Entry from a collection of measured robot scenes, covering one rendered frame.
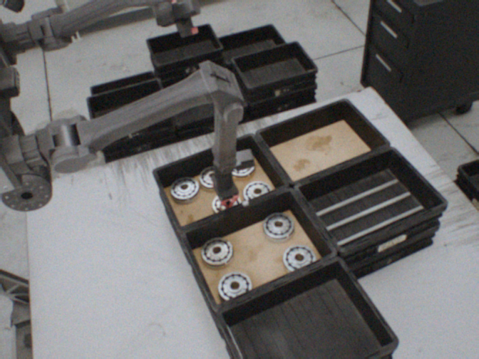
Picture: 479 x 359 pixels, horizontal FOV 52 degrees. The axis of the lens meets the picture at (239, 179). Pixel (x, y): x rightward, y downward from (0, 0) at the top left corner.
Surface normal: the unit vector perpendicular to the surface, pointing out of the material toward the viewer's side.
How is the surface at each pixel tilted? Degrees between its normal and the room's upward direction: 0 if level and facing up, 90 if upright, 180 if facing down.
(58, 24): 64
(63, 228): 0
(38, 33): 52
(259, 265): 0
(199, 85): 27
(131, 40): 0
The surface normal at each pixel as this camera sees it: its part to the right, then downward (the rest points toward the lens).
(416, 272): -0.08, -0.66
